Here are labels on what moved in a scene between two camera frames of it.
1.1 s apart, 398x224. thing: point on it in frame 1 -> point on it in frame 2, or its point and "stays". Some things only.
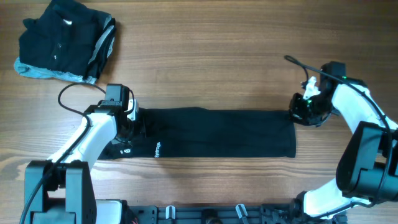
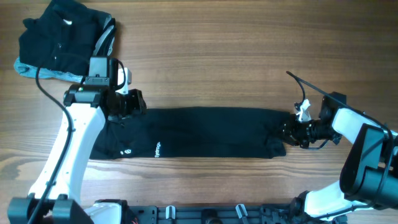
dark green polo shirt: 189,132 stays
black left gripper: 140,134 -> 138,103
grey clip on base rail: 170,212 stays
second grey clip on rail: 241,210 stays
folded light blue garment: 29,71 stays
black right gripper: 298,112 -> 298,133
